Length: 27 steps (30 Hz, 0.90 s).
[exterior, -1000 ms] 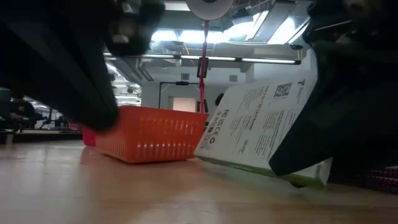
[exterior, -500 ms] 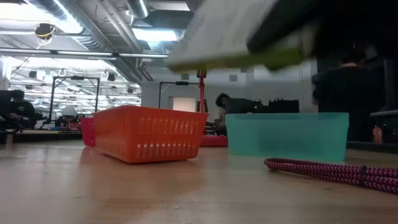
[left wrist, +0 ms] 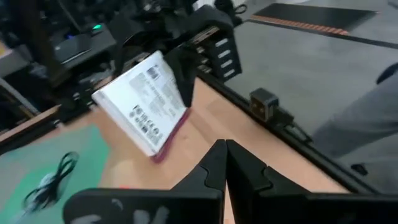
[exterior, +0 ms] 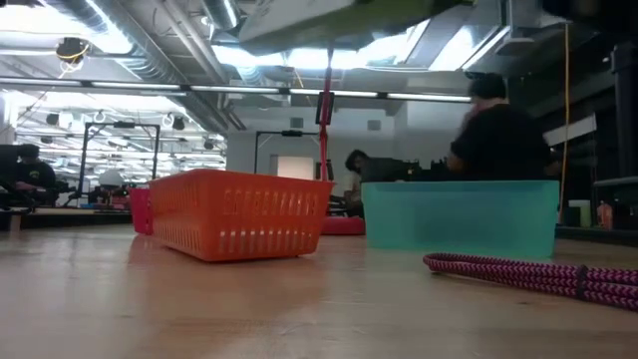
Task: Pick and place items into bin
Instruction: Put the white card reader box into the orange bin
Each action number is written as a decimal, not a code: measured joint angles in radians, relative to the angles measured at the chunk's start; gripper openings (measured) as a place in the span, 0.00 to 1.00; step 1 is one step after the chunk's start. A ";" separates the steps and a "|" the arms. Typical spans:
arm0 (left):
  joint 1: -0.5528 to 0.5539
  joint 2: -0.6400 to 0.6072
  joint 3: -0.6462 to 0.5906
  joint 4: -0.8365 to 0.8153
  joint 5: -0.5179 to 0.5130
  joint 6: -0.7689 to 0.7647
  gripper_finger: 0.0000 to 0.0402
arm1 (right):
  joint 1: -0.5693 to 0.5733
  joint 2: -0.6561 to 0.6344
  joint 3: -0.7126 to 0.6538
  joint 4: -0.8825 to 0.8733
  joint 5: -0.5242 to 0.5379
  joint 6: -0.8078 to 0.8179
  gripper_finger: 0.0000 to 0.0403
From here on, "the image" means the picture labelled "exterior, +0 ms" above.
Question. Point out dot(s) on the white booklet packet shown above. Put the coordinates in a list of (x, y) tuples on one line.
[(324, 25)]

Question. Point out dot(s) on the purple small tool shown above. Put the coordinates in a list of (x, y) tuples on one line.
[(498, 271)]

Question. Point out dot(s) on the person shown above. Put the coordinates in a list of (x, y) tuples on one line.
[(355, 162), (498, 144), (35, 174)]

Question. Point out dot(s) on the red desk lamp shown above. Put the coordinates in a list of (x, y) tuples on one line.
[(325, 129)]

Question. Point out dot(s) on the orange plastic basket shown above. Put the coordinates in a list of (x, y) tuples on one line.
[(234, 219)]

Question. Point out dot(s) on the long linear ceiling light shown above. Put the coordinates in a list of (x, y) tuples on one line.
[(234, 89)]

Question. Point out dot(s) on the red plastic basket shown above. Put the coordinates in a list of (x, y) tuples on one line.
[(142, 212)]

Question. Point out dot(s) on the white dome object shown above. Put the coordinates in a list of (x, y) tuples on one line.
[(110, 179)]

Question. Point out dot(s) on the white container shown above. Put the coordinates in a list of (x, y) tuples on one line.
[(579, 212)]

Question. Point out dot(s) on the orange bottle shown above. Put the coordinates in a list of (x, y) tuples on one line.
[(604, 215)]

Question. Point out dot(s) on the grey horizontal bar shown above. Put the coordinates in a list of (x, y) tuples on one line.
[(618, 181)]

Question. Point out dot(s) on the black background monitor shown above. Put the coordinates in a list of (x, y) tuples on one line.
[(7, 164)]

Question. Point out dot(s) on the black background rig frame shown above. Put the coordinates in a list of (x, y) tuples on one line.
[(122, 124), (291, 133)]

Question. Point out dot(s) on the black ceiling dome camera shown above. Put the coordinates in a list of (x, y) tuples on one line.
[(72, 50)]

